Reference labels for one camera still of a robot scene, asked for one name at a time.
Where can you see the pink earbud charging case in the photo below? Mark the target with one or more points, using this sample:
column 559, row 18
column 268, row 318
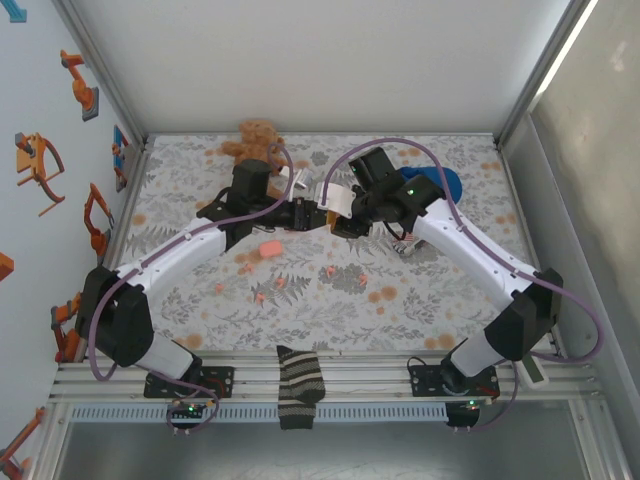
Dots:
column 271, row 249

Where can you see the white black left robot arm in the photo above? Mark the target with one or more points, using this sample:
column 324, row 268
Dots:
column 175, row 255

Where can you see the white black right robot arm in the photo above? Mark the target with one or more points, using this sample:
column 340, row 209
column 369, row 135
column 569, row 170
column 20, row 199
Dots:
column 465, row 250

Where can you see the small red white striped item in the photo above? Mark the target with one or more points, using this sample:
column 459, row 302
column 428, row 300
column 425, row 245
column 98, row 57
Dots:
column 406, row 245

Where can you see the brown teddy bear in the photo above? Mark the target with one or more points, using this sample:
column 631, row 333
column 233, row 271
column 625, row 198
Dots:
column 255, row 135

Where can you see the blue cloth pouch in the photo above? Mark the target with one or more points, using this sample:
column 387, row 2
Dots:
column 450, row 182

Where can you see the floral patterned tablecloth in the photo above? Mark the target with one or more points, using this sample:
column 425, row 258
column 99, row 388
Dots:
column 320, row 320

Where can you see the wide aluminium extrusion rails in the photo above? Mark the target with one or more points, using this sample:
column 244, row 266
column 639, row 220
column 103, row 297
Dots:
column 365, row 380

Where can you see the striped black beige sock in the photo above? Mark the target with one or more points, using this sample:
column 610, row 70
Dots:
column 300, row 385

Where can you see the circuit board with green light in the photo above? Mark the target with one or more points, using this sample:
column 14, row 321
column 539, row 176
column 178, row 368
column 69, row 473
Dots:
column 470, row 404
column 189, row 411

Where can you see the white device with display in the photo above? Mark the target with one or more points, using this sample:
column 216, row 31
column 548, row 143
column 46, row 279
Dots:
column 534, row 372

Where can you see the blue orange wall sticker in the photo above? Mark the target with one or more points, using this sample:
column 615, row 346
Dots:
column 119, row 155

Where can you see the aluminium frame rail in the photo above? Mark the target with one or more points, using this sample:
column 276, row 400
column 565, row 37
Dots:
column 112, row 255
column 527, row 220

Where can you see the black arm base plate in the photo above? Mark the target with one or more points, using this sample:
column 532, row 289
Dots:
column 422, row 382
column 225, row 382

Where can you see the aluminium frame post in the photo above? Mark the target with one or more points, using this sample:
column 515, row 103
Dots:
column 101, row 70
column 542, row 70

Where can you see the orange gripper wall sticker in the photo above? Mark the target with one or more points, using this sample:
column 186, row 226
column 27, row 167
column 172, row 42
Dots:
column 32, row 167

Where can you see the orange block wall sticker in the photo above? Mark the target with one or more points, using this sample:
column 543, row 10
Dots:
column 5, row 265

